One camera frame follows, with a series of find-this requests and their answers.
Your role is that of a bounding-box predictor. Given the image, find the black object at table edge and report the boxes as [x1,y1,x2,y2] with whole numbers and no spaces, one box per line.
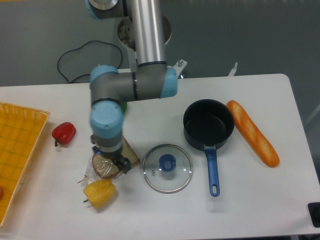
[307,202,320,228]

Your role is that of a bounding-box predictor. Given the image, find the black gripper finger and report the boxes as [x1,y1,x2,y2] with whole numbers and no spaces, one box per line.
[117,157,132,174]

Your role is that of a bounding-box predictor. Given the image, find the toast slice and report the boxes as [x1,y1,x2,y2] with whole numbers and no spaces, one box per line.
[78,136,140,183]

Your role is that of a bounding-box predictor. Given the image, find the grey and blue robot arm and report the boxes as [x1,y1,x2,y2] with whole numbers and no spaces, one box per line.
[85,0,178,173]

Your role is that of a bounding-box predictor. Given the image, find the yellow bell pepper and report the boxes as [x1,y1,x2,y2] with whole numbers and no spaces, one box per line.
[83,178,116,209]

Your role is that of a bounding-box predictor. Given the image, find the yellow plastic basket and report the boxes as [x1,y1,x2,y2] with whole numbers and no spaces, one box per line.
[0,102,50,227]

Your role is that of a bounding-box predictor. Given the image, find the black cable on floor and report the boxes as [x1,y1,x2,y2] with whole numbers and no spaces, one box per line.
[57,40,124,84]

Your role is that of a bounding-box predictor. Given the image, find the orange baguette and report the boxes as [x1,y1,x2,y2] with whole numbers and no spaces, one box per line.
[226,100,280,168]

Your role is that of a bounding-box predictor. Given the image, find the glass lid with blue knob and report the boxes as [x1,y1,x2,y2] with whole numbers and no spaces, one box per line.
[142,144,193,194]

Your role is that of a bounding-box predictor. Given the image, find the white table bracket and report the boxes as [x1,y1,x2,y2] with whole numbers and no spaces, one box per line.
[228,62,238,77]

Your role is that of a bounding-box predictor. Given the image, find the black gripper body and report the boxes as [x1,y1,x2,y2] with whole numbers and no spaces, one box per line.
[92,147,124,166]

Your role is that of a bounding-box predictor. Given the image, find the black saucepan with blue handle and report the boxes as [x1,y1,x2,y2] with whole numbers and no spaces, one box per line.
[183,99,235,197]

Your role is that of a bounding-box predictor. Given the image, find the green bell pepper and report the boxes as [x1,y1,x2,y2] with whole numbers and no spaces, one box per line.
[121,102,128,114]

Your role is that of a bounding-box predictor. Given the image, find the red bell pepper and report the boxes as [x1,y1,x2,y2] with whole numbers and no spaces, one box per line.
[51,122,77,147]

